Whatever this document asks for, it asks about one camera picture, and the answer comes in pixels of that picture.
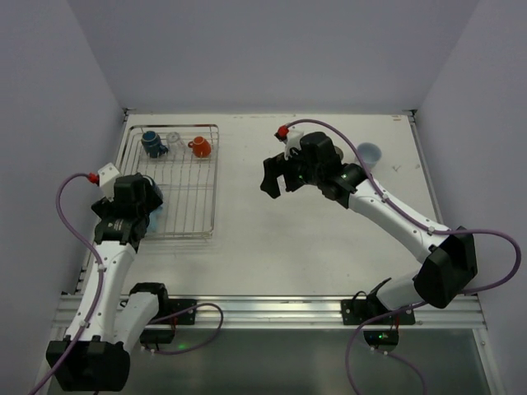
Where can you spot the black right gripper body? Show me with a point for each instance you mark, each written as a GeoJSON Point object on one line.
{"type": "Point", "coordinates": [286, 173]}

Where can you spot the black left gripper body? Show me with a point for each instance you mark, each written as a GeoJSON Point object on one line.
{"type": "Point", "coordinates": [152, 197]}

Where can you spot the light blue cup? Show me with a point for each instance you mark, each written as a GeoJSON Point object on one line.
{"type": "Point", "coordinates": [156, 221]}

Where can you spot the dark blue mug front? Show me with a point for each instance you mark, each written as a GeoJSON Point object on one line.
{"type": "Point", "coordinates": [155, 186]}

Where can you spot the dark blue mug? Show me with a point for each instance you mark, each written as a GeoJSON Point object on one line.
{"type": "Point", "coordinates": [155, 186]}
{"type": "Point", "coordinates": [153, 145]}

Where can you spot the grey ceramic mug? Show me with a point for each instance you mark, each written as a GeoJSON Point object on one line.
{"type": "Point", "coordinates": [370, 153]}

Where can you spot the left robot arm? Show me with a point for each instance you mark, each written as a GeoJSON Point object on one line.
{"type": "Point", "coordinates": [94, 354]}

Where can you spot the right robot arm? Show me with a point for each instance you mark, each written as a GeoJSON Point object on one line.
{"type": "Point", "coordinates": [448, 262]}

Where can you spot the dark blue mug rear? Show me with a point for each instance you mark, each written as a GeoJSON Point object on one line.
{"type": "Point", "coordinates": [153, 145]}

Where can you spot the clear glass cup rear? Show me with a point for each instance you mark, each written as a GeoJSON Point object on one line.
{"type": "Point", "coordinates": [175, 144]}

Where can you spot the orange ceramic cup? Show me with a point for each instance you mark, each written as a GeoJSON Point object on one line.
{"type": "Point", "coordinates": [200, 147]}

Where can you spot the black left controller box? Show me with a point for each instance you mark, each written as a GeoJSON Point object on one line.
{"type": "Point", "coordinates": [157, 336]}

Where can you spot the black controller box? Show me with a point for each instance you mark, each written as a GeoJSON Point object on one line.
{"type": "Point", "coordinates": [157, 336]}
{"type": "Point", "coordinates": [382, 340]}

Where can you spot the black right controller box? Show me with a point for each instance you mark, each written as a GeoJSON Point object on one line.
{"type": "Point", "coordinates": [382, 340]}

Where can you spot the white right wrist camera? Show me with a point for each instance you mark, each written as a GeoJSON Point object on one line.
{"type": "Point", "coordinates": [292, 143]}

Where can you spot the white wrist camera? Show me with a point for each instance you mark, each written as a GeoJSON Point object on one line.
{"type": "Point", "coordinates": [292, 143]}
{"type": "Point", "coordinates": [107, 177]}

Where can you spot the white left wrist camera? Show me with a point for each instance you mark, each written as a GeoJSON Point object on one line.
{"type": "Point", "coordinates": [107, 177]}

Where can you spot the metal wire dish rack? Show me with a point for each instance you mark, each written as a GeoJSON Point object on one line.
{"type": "Point", "coordinates": [188, 184]}

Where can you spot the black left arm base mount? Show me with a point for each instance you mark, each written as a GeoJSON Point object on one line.
{"type": "Point", "coordinates": [176, 312]}

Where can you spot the aluminium frame rail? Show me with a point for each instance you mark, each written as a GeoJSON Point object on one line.
{"type": "Point", "coordinates": [323, 312]}

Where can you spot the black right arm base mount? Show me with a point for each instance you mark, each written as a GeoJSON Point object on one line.
{"type": "Point", "coordinates": [363, 306]}

